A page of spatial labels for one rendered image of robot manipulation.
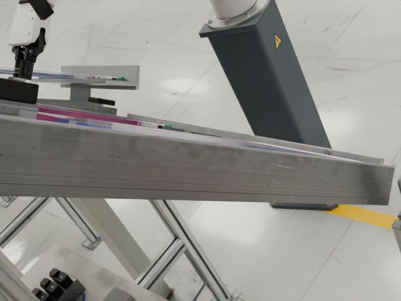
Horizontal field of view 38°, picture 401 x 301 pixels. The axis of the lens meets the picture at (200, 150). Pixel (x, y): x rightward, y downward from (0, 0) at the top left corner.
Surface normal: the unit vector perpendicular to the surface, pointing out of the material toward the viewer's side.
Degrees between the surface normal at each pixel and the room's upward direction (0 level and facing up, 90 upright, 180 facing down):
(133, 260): 90
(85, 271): 0
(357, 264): 0
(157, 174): 90
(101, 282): 0
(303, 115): 90
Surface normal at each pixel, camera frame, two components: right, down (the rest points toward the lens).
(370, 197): 0.69, 0.15
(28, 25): -0.57, -0.15
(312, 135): 0.83, 0.03
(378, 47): -0.40, -0.72
